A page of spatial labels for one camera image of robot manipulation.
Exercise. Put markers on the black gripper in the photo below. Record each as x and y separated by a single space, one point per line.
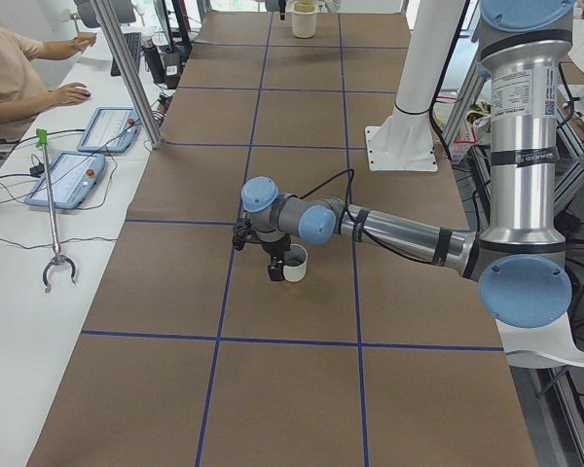
275 250

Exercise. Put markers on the white mug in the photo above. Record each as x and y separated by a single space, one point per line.
298 252

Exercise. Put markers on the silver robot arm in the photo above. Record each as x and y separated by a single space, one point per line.
518 260

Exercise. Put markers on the far blue teach pendant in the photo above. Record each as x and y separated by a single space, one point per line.
111 129

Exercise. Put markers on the blue teach pendant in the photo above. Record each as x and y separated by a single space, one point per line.
111 129
73 175

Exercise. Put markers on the near blue teach pendant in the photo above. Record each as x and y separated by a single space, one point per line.
73 175

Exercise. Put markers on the black water bottle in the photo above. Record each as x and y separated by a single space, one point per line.
154 61

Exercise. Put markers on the metal reacher grabber tool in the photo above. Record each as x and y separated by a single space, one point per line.
58 259

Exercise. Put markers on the white chair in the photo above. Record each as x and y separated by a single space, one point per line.
543 347

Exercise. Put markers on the person in beige shirt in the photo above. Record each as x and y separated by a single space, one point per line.
23 94

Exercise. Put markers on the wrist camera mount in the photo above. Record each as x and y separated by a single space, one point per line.
242 231

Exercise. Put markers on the aluminium frame post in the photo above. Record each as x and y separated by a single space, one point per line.
119 50

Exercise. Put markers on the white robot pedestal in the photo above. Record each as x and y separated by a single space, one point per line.
404 141

